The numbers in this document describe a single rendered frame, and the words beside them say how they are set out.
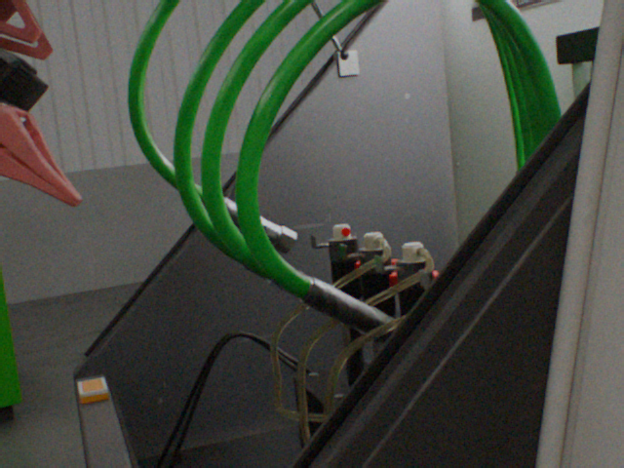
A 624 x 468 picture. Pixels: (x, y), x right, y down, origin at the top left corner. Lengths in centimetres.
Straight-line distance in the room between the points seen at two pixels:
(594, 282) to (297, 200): 69
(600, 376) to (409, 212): 74
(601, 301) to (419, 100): 75
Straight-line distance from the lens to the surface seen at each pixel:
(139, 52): 75
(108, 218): 730
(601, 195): 47
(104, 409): 95
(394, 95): 116
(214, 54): 68
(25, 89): 64
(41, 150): 64
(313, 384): 83
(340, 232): 79
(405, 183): 116
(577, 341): 48
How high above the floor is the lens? 124
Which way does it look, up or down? 8 degrees down
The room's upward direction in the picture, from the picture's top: 6 degrees counter-clockwise
